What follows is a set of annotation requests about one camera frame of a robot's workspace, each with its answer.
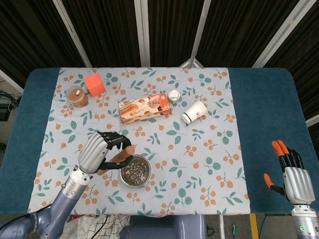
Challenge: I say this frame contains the clear jar brown contents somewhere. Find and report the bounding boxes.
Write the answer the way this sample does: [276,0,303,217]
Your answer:
[66,85,89,108]

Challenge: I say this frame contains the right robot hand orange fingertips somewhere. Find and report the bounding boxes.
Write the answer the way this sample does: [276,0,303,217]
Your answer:
[263,140,316,205]

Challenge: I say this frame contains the grey tripod stand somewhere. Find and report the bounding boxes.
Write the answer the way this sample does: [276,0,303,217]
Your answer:
[179,49,206,69]

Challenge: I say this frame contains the white partition post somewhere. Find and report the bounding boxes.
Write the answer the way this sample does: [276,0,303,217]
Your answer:
[51,0,93,68]
[134,0,152,67]
[251,0,310,68]
[193,0,212,54]

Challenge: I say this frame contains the small metal tin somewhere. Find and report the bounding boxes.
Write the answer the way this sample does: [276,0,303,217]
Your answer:
[167,90,180,104]

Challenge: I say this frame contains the white paper cup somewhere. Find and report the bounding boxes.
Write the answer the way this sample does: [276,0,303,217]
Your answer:
[181,100,208,124]

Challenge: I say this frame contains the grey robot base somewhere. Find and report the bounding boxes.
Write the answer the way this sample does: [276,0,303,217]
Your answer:
[120,215,207,239]

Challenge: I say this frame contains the blue table cover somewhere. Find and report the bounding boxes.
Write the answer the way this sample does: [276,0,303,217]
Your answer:
[0,67,319,215]

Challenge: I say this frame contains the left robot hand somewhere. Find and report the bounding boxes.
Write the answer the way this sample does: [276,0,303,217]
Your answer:
[78,131,133,175]

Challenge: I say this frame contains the orange cube box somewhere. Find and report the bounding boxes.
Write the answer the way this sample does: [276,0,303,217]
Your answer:
[84,73,107,97]

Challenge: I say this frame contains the wooden stick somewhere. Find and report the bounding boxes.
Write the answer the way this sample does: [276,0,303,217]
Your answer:
[97,145,137,176]

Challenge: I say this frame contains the checkered white cloth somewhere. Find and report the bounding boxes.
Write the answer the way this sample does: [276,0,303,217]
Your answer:
[63,214,132,239]

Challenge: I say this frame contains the metal bowl with contents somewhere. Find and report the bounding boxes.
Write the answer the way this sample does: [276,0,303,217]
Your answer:
[119,154,153,188]

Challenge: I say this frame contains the floral tablecloth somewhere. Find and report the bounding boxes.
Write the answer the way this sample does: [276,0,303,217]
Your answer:
[26,66,251,216]

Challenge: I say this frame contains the black floor equipment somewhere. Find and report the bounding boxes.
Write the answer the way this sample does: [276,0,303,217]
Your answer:
[0,91,22,122]

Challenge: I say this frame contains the orange biscuit box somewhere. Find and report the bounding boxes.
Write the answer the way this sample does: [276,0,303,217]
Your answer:
[118,94,172,124]

